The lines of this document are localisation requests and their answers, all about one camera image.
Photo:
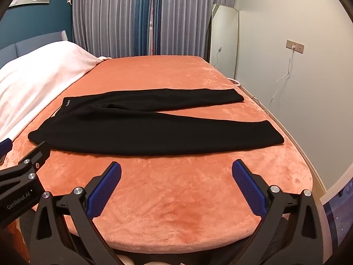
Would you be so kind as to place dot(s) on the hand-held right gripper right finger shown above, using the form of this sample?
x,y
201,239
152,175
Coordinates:
x,y
248,187

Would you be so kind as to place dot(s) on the orange plush blanket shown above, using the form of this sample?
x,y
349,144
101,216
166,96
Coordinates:
x,y
179,198

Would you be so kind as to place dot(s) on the blue curtain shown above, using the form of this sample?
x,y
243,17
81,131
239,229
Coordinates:
x,y
144,13

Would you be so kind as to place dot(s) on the white blanket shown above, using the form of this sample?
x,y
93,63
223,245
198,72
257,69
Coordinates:
x,y
35,74

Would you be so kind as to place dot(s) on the beige bed frame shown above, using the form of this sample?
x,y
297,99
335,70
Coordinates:
x,y
300,154

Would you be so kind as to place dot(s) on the blue padded headboard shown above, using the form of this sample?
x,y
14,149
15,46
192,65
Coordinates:
x,y
27,44

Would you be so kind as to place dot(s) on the beige wall socket plate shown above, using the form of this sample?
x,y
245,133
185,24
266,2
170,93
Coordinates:
x,y
295,46

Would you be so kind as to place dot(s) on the dark blue starry cloth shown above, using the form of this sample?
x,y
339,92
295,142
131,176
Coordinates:
x,y
339,212

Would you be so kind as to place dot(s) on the standing mirror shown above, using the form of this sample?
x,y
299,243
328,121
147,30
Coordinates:
x,y
223,38

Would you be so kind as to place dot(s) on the black pants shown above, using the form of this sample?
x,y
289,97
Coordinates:
x,y
138,132

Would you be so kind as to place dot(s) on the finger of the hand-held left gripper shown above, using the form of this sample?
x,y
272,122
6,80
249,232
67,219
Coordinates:
x,y
5,147
30,165

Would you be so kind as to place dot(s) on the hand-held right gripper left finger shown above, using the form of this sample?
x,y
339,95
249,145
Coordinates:
x,y
107,187

